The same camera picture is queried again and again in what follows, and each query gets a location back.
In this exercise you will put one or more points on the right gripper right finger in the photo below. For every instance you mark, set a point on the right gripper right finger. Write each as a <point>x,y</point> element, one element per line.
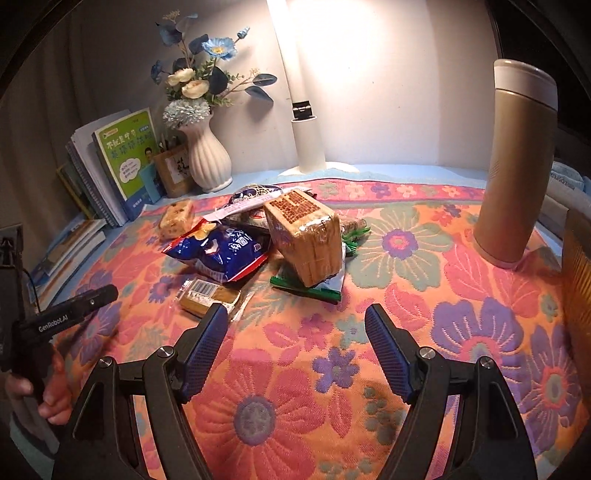
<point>421,377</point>

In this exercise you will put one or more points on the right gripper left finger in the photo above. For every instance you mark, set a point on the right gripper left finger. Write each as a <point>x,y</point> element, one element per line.
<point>172,375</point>

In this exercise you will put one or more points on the brown biscuit pack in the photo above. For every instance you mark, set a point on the brown biscuit pack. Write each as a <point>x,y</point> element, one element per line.
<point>197,295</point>

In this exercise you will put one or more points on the blue potato chip bag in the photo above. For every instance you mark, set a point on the blue potato chip bag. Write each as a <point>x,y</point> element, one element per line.
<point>225,254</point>

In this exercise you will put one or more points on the green white snack packet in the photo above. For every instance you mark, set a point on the green white snack packet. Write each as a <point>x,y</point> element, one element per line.
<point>329,290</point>

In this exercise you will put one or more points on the small nut cake snack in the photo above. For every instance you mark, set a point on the small nut cake snack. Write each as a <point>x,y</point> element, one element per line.
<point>177,219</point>

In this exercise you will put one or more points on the sliced toast loaf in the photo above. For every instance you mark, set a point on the sliced toast loaf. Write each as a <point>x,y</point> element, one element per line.
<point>308,235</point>

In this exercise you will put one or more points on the purple dark snack bag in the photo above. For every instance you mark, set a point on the purple dark snack bag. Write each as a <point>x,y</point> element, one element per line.
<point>250,204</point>

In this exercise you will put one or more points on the left hand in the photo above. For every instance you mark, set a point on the left hand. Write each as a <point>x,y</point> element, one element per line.
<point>56,406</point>

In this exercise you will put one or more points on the wooden pen holder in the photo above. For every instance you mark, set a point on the wooden pen holder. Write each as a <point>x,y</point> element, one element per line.
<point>172,167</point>

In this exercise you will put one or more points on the green cover book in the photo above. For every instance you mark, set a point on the green cover book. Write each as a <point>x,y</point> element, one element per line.
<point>126,144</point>

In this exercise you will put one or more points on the white ribbed vase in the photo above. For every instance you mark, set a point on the white ribbed vase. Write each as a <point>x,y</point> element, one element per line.
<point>209,162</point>

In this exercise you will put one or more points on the gold thermos bottle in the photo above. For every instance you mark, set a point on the gold thermos bottle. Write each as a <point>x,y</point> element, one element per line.
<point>525,123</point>

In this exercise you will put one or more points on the white desk lamp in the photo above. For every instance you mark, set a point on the white desk lamp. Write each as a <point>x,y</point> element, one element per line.
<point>307,133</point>

